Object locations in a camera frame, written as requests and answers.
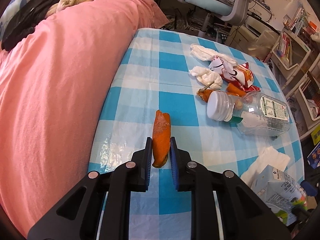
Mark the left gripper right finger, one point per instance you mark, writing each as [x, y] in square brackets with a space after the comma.
[222, 205]

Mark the blue checkered plastic tablecloth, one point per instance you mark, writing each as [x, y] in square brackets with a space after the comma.
[154, 75]

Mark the white tissue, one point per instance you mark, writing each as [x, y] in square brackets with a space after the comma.
[207, 77]
[206, 54]

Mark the white bookshelf rack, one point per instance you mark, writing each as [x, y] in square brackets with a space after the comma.
[295, 52]

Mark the black clothes on bed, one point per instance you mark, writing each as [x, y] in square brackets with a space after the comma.
[24, 22]

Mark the pink duvet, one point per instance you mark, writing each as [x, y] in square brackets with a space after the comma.
[53, 87]

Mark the white printer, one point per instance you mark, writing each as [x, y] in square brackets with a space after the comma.
[255, 38]

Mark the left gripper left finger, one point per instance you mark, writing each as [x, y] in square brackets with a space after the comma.
[98, 206]

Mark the red white snack wrapper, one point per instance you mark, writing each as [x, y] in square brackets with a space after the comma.
[240, 75]

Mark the clear plastic bottle white cap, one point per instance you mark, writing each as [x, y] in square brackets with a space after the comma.
[253, 114]

